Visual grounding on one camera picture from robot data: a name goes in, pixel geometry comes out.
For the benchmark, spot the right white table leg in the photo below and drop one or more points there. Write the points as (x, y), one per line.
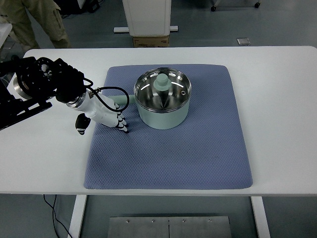
(260, 217)

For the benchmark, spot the left white table leg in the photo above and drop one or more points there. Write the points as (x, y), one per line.
(77, 216)

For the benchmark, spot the white cabinet pedestal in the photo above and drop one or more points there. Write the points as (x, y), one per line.
(147, 18)

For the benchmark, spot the white cart with castors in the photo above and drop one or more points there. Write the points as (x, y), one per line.
(233, 4)

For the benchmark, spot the white table leg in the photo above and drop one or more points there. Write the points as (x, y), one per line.
(77, 216)
(260, 217)

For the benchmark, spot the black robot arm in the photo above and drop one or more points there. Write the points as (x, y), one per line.
(37, 80)

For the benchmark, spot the person in beige trousers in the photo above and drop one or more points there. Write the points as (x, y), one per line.
(45, 12)

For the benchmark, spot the blue quilted mat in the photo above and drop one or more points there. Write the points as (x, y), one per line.
(206, 151)

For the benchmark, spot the green pot with glass lid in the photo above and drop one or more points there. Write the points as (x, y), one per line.
(162, 96)

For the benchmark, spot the grey floor outlet plate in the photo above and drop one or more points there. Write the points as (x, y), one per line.
(243, 41)

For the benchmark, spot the black equipment on floor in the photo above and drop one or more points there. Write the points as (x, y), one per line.
(78, 6)

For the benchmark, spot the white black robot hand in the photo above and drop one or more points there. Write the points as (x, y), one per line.
(99, 108)

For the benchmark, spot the cardboard box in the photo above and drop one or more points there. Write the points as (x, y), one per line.
(150, 42)

